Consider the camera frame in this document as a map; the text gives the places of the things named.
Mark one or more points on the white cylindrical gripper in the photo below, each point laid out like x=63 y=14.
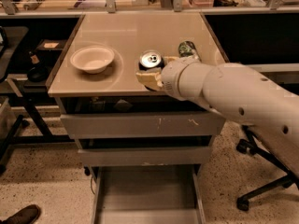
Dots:
x=172 y=75

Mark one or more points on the dark pepsi can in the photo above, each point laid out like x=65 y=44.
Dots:
x=150 y=59

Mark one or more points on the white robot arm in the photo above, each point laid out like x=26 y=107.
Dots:
x=238 y=93

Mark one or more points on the green soda can lying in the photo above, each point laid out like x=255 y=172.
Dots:
x=188 y=49

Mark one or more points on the grey top drawer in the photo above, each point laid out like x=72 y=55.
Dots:
x=129 y=125

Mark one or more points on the grey drawer cabinet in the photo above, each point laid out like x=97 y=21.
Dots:
x=116 y=89

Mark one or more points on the grey middle drawer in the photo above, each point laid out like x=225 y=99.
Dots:
x=157 y=156

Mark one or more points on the grey open bottom drawer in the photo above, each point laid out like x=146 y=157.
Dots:
x=147 y=195

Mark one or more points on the white paper bowl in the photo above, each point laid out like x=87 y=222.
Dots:
x=92 y=59

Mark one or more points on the black round object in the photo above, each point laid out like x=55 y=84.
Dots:
x=38 y=74

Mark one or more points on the dark glass bottle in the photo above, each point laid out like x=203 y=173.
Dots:
x=34 y=59

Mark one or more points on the black side table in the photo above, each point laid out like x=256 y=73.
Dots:
x=11 y=38

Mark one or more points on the dark shoe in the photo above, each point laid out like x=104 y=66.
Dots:
x=27 y=215

